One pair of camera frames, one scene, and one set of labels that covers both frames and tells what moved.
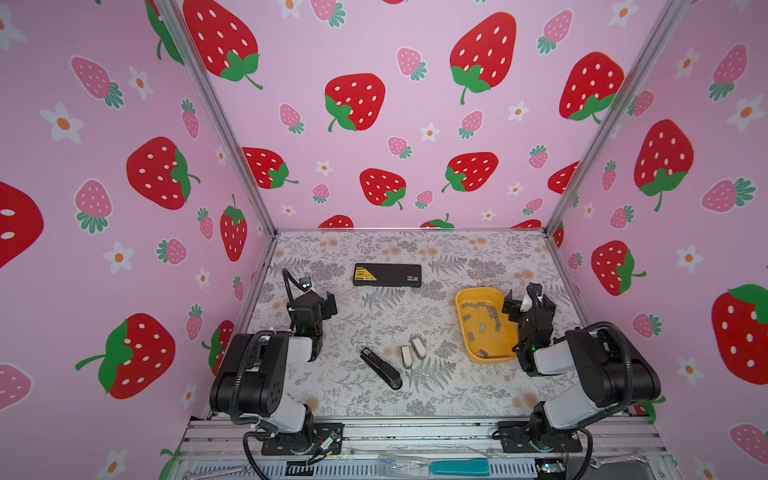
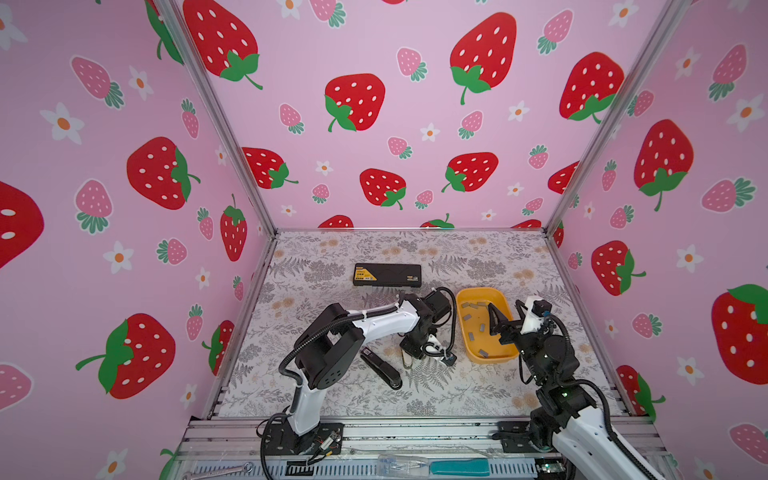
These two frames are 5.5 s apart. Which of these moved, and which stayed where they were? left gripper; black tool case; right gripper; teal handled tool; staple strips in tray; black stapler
Moved: left gripper; right gripper
Stayed: staple strips in tray; black stapler; black tool case; teal handled tool
